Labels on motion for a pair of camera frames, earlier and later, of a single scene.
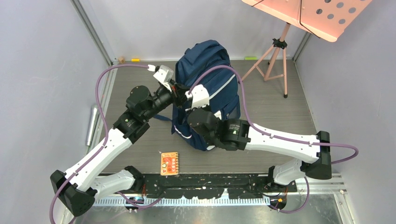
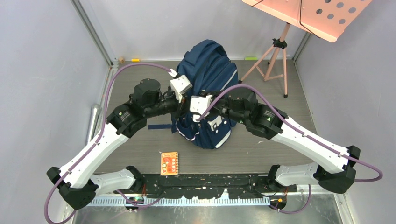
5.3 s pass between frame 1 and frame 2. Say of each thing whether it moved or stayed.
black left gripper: moved
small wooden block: stayed
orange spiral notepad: stayed
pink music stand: stayed
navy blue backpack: stayed
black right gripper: moved
